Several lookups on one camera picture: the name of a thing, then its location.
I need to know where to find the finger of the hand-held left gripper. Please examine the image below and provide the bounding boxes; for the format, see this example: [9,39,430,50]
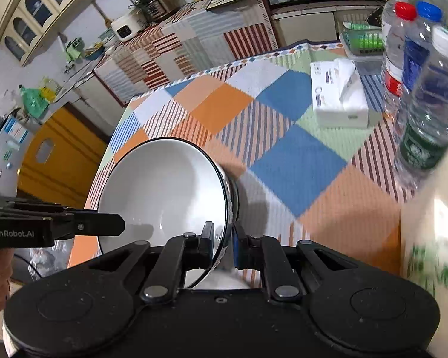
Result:
[7,200,76,216]
[52,212,126,241]

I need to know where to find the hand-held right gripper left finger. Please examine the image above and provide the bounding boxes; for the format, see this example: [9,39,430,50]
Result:
[88,221,216,303]

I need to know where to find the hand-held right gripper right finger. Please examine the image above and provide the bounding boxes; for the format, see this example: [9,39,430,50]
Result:
[233,221,360,301]

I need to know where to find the white bowl black rim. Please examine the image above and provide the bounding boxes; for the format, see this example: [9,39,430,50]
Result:
[97,137,240,290]

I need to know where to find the yellow wooden chair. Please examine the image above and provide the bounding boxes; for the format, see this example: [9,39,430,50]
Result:
[17,104,110,210]

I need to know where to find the silver refrigerator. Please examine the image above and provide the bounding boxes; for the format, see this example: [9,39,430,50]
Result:
[0,109,35,195]

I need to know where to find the green plastic bag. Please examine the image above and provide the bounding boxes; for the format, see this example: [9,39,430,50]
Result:
[20,85,52,121]

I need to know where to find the patchwork checked tablecloth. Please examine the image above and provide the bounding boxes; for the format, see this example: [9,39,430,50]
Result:
[69,41,415,292]

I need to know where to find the blue basin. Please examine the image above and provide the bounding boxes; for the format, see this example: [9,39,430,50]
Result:
[83,46,106,61]

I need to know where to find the white tissue pack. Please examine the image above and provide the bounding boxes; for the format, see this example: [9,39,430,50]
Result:
[310,59,370,128]

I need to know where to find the cream bottle green print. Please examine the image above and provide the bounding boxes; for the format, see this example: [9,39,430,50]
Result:
[399,145,448,358]

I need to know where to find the white rice cooker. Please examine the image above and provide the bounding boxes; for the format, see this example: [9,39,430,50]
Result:
[110,16,147,42]

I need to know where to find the striped patchwork counter cloth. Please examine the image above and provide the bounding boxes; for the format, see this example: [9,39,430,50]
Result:
[93,0,279,106]

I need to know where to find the green label water bottle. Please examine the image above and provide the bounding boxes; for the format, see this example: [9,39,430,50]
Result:
[393,26,448,192]

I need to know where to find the black pressure cooker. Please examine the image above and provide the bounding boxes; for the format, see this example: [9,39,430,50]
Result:
[129,0,173,22]

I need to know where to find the clear container green contents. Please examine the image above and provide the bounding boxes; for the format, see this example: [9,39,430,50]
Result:
[338,20,388,76]

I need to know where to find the red cap water bottle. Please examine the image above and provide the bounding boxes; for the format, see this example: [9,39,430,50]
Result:
[381,2,419,117]

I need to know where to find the blue cap water bottle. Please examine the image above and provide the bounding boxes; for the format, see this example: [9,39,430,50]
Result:
[401,1,446,95]

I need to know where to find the small white cap water bottle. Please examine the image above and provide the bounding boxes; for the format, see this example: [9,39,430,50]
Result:
[381,0,410,28]

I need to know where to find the cream wall cabinet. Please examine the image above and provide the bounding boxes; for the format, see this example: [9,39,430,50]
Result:
[0,0,129,68]

